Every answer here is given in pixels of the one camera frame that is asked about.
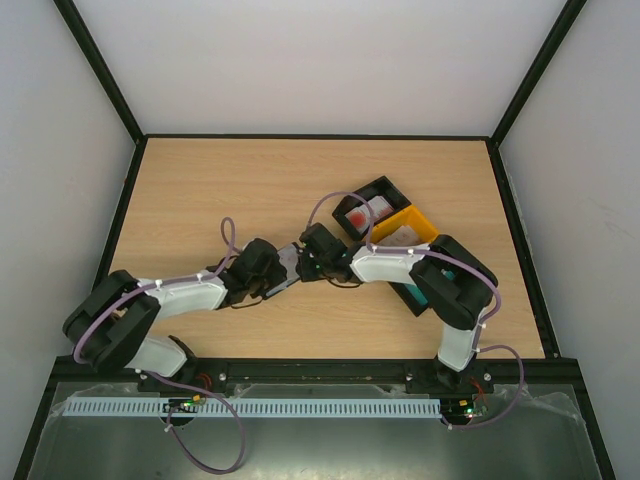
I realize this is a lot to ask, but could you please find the black card holder wallet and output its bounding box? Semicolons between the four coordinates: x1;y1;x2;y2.
264;242;302;300

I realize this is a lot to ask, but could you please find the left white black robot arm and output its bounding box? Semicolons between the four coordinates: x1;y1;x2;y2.
62;238;297;378

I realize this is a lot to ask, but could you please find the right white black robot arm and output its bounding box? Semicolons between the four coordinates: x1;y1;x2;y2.
297;223;502;392

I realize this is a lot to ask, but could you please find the red striped card in tray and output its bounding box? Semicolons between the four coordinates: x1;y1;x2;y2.
345;195;394;233

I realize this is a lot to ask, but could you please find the teal card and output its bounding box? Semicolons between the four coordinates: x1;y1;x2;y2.
406;285;428;307

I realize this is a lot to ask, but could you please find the black tray left compartment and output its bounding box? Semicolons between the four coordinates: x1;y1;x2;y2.
332;176;410;240

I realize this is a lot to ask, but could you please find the black tray compartment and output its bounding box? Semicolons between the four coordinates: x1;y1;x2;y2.
332;176;410;240
389;282;429;317

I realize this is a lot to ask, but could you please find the black tray right compartment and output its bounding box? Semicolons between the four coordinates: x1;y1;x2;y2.
389;282;429;317

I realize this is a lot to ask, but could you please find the yellow tray middle compartment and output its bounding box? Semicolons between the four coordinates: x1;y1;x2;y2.
371;205;440;247

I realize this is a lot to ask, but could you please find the left controller board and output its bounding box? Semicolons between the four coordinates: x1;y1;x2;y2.
160;394;207;427

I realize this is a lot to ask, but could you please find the controller board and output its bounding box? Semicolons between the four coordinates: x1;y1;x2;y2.
160;394;207;427
440;393;489;426

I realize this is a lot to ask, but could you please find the right controller board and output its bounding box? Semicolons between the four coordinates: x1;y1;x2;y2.
440;393;489;426

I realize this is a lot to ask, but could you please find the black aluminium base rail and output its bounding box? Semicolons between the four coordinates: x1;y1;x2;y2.
47;356;586;398

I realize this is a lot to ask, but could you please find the light blue slotted cable duct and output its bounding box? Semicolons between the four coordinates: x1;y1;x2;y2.
62;397;441;419

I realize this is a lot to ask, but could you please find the black frame post left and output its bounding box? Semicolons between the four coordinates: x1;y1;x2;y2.
52;0;147;144

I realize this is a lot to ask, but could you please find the black frame post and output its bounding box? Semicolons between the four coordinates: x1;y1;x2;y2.
52;0;147;144
489;0;587;150

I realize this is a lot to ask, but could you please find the black frame post right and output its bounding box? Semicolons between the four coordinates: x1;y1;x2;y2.
489;0;587;150

